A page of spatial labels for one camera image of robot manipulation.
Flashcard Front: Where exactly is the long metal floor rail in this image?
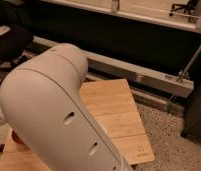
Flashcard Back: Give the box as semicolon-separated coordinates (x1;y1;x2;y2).
28;37;194;98

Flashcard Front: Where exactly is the distant black chair base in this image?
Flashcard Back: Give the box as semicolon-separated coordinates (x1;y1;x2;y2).
169;0;199;16

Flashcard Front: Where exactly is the grey metal pole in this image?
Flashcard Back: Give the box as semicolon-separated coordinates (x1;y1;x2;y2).
165;44;201;113

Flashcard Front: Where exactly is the black office chair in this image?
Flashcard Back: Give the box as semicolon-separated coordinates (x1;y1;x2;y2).
0;23;37;91

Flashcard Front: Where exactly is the orange bowl with handle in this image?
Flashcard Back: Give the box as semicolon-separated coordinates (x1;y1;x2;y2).
12;131;25;144

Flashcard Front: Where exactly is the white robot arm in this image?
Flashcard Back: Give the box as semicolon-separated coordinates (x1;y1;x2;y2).
0;43;133;171

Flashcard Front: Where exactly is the dark cabinet at right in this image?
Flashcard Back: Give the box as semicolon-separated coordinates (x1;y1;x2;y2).
181;84;201;139

